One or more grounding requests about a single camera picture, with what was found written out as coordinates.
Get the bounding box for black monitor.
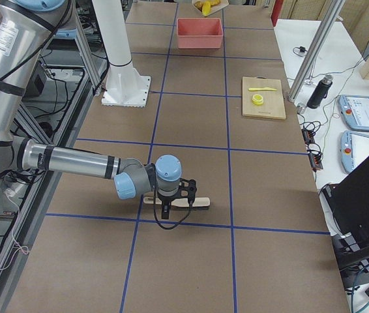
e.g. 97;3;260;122
329;151;369;294

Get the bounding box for aluminium frame post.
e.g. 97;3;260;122
288;0;346;103

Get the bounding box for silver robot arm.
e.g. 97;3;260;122
0;1;197;219

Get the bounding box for beige hand brush black bristles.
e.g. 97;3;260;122
143;196;211;210

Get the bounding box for tan toy ginger root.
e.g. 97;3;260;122
209;0;221;7

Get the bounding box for yellow plastic knife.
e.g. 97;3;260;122
248;87;278;92

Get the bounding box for pink plastic bin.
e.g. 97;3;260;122
176;18;224;49

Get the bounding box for blue teach pendant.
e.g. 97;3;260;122
338;95;369;132
340;130;369;173

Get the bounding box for bamboo cutting board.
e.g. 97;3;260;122
242;77;286;120

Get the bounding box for yellow lemon slices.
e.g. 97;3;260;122
252;94;264;106

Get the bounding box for black water bottle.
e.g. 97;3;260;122
306;74;333;109

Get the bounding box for blue teach pendant near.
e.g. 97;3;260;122
340;130;369;173

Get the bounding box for blue teach pendant far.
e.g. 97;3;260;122
338;95;369;132

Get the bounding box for brown toy potato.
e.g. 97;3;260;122
194;1;203;10

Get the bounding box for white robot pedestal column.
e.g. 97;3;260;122
91;0;140;98

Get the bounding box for black power strip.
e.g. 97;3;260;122
301;128;323;172

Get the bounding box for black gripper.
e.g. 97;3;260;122
156;178;197;219

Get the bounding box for yellow toy corn cob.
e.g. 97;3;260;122
201;1;211;16

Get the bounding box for beige plastic dustpan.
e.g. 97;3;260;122
192;0;229;17

